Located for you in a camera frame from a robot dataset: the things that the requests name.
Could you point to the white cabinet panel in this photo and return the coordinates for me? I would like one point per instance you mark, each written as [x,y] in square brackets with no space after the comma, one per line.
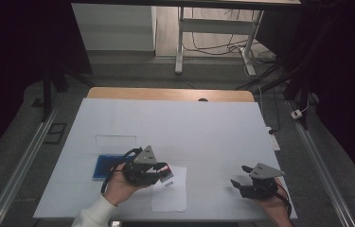
[115,28]

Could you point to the metal floor rail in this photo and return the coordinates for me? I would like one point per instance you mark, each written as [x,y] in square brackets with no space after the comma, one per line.
[320,164]
[17,170]

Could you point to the black stand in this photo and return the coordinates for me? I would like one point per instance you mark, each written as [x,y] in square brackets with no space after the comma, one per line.
[47,91]
[295,78]

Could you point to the dark curtain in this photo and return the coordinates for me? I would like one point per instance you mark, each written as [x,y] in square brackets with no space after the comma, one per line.
[14,63]
[348,78]

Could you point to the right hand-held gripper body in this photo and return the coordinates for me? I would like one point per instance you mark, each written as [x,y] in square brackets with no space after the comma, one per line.
[262,186]

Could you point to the black floor socket plate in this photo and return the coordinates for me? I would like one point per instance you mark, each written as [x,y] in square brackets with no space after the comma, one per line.
[55,134]

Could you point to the person's right hand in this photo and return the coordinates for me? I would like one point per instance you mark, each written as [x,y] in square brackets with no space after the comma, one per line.
[276,209]

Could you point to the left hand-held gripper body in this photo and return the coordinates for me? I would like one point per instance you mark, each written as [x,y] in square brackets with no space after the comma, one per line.
[142,171]

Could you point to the person's left hand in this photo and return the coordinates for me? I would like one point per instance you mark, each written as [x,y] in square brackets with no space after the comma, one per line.
[120,187]

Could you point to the white paper sheet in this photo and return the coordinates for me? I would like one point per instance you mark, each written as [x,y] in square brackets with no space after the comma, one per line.
[175,197]

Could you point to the white desk frame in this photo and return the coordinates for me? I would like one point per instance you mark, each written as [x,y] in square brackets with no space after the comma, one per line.
[216,26]

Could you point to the blue ink pad box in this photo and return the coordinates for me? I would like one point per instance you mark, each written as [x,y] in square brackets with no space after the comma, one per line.
[107,165]

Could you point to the white table cover sheet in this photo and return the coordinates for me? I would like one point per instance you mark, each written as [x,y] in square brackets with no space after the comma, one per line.
[181,132]

